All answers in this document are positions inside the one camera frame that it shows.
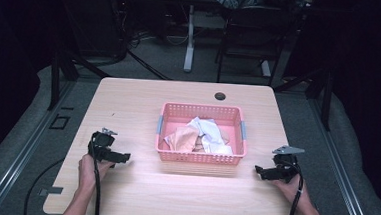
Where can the person's right hand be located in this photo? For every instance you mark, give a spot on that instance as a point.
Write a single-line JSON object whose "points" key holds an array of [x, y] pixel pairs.
{"points": [[290, 190]]}

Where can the peach cloth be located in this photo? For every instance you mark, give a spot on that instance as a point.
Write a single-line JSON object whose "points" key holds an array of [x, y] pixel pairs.
{"points": [[185, 139]]}

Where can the white cloth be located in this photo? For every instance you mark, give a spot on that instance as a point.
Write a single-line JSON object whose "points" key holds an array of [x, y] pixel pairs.
{"points": [[210, 133]]}

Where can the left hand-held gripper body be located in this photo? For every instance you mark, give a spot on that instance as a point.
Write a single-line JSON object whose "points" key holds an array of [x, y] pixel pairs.
{"points": [[101, 144]]}

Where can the metal floor rail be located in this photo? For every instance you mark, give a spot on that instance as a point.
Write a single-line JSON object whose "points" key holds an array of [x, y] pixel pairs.
{"points": [[341, 173], [14, 163]]}

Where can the black tape square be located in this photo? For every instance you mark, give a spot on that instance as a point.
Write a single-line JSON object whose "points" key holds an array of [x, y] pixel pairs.
{"points": [[59, 122]]}

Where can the grey tape strip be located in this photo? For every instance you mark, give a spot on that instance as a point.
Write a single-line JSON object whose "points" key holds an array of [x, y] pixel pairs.
{"points": [[51, 190]]}

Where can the black chair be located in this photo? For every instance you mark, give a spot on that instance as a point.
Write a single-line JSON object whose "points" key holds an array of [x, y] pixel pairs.
{"points": [[249, 34]]}

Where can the white desk leg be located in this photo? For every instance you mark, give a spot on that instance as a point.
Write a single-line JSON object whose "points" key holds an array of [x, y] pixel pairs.
{"points": [[190, 40]]}

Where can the black metal stand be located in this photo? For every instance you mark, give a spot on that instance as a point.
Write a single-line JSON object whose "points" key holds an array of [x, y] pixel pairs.
{"points": [[61, 76], [319, 92]]}

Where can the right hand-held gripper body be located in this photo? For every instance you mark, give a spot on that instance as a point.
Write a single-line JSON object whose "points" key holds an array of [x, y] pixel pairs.
{"points": [[286, 161]]}

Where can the person's left hand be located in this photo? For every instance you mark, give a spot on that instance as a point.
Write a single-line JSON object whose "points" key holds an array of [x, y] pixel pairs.
{"points": [[89, 173]]}

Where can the pink plastic basket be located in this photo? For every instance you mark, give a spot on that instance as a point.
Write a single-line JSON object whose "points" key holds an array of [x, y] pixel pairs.
{"points": [[175, 153]]}

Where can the white desk foot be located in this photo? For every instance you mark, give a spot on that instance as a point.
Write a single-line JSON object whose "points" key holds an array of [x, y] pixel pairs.
{"points": [[265, 68]]}

